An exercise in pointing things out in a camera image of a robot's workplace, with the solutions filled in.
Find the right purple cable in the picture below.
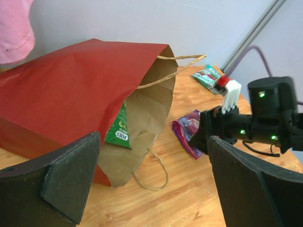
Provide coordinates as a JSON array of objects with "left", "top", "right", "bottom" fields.
[{"left": 222, "top": 45, "right": 303, "bottom": 106}]

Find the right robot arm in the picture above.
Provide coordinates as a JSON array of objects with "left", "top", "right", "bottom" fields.
[{"left": 189, "top": 77, "right": 303, "bottom": 154}]

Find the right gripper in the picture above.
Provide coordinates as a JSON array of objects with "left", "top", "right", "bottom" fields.
[{"left": 189, "top": 106, "right": 252, "bottom": 154}]

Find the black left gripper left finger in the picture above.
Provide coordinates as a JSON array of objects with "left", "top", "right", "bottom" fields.
[{"left": 0, "top": 131, "right": 101, "bottom": 227}]

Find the teal candy packet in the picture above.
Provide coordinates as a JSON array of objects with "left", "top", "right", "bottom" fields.
[{"left": 192, "top": 64, "right": 221, "bottom": 95}]

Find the aluminium frame post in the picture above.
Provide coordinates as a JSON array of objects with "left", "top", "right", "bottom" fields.
[{"left": 221, "top": 0, "right": 286, "bottom": 73}]

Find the green candy packet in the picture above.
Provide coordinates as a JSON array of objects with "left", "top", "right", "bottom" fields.
[{"left": 105, "top": 102, "right": 131, "bottom": 149}]

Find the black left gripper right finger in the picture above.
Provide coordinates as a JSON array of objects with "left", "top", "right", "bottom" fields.
[{"left": 208, "top": 136, "right": 303, "bottom": 227}]

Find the pink t-shirt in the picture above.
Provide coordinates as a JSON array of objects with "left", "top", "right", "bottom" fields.
[{"left": 0, "top": 0, "right": 35, "bottom": 65}]

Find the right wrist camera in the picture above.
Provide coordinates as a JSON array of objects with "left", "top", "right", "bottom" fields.
[{"left": 214, "top": 76, "right": 241, "bottom": 114}]

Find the red paper bag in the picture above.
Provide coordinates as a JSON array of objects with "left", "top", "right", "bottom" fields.
[{"left": 0, "top": 39, "right": 180, "bottom": 187}]

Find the purple candy packet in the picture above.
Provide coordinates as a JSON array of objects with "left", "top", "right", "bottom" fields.
[{"left": 171, "top": 110, "right": 202, "bottom": 160}]

